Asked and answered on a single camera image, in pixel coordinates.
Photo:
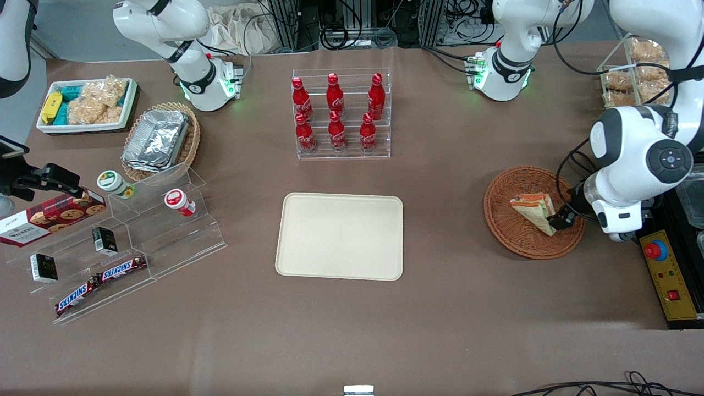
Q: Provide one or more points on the white rectangular dish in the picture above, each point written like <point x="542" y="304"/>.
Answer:
<point x="88" y="127"/>

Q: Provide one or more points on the metal appliance pan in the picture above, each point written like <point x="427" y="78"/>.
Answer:
<point x="694" y="201"/>

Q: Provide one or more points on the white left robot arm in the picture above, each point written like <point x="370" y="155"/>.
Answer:
<point x="632" y="143"/>

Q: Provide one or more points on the red emergency stop button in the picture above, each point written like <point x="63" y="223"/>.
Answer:
<point x="655" y="250"/>

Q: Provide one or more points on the bagged fried snack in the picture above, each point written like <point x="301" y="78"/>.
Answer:
<point x="617" y="81"/>
<point x="652" y="93"/>
<point x="646" y="49"/>
<point x="652" y="72"/>
<point x="617" y="99"/>

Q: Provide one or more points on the green lid yogurt cup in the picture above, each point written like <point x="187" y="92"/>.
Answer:
<point x="113" y="182"/>

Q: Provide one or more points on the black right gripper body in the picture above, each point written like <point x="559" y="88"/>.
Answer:
<point x="26" y="182"/>

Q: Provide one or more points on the aluminium foil container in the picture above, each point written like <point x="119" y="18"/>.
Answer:
<point x="157" y="140"/>

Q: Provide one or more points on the red tartan cookie box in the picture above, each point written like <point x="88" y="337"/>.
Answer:
<point x="49" y="220"/>

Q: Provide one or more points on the black appliance housing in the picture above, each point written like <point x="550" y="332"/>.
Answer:
<point x="694" y="264"/>

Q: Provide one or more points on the clear acrylic bottle rack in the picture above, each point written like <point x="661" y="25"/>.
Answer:
<point x="341" y="155"/>

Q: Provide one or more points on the light oval wicker basket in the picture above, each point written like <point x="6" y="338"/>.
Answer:
<point x="191" y="143"/>

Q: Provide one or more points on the teal snack packet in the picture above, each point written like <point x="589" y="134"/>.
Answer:
<point x="69" y="93"/>

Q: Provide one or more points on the large clear acrylic step stand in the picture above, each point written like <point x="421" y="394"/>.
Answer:
<point x="82" y="264"/>

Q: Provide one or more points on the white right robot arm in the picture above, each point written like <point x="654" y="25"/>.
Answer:
<point x="187" y="33"/>

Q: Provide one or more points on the red lid yogurt cup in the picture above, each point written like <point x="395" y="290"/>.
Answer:
<point x="178" y="201"/>

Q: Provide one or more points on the small black carton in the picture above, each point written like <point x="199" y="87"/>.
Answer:
<point x="44" y="268"/>
<point x="104" y="241"/>

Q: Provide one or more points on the yellow control panel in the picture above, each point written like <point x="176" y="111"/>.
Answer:
<point x="668" y="278"/>

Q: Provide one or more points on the beige plastic tray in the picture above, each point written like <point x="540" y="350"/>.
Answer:
<point x="339" y="236"/>

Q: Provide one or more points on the brown Snickers bar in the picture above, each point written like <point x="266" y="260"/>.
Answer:
<point x="77" y="297"/>
<point x="122" y="268"/>

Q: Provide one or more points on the brown round wicker basket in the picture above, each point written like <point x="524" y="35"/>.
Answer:
<point x="511" y="236"/>

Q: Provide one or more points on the yellow snack packet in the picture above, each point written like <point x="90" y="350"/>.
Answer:
<point x="51" y="107"/>

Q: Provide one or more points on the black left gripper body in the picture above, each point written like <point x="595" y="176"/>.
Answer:
<point x="575" y="204"/>

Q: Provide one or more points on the small clear acrylic step stand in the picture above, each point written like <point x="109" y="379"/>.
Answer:
<point x="181" y="242"/>

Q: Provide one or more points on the beige crumpled cloth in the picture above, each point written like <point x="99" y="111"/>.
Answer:
<point x="234" y="30"/>

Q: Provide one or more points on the bagged rice cracker snack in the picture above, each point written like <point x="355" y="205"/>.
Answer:
<point x="99" y="102"/>

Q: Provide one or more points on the red cola bottle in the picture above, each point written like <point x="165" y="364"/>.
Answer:
<point x="335" y="94"/>
<point x="368" y="135"/>
<point x="301" y="99"/>
<point x="305" y="135"/>
<point x="337" y="133"/>
<point x="377" y="96"/>

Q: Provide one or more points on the triangle sandwich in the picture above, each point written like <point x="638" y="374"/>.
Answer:
<point x="532" y="212"/>

